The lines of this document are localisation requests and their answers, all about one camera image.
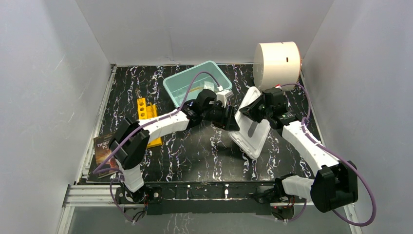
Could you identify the teal plastic bin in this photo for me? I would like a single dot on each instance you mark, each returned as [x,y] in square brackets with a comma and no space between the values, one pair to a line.
[177,85]

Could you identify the white plastic lid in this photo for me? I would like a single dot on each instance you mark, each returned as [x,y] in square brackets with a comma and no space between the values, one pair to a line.
[251,136]

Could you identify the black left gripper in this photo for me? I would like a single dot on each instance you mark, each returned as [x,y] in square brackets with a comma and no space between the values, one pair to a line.
[224,116]

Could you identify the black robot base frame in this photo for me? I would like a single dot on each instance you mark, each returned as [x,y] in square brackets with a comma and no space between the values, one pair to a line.
[217,207]

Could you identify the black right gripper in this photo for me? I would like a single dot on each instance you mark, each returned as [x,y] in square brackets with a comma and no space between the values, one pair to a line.
[249,111]

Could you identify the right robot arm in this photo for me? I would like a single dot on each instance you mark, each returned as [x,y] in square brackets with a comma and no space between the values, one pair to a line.
[335,182]

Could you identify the cream cylindrical drum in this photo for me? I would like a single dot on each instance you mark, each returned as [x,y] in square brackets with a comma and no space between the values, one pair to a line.
[277,63]

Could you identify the dark picture book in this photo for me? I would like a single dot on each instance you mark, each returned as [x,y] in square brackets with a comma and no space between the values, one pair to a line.
[101,152]

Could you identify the white paper packet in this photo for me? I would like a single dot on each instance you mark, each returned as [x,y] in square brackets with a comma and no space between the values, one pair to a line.
[209,85]

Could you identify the tan rubber tube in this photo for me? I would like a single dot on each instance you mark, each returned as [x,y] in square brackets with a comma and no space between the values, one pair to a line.
[196,88]

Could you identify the aluminium rail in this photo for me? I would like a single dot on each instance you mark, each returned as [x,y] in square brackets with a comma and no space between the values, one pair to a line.
[162,192]

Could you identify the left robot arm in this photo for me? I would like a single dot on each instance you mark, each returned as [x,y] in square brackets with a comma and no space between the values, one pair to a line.
[129,143]

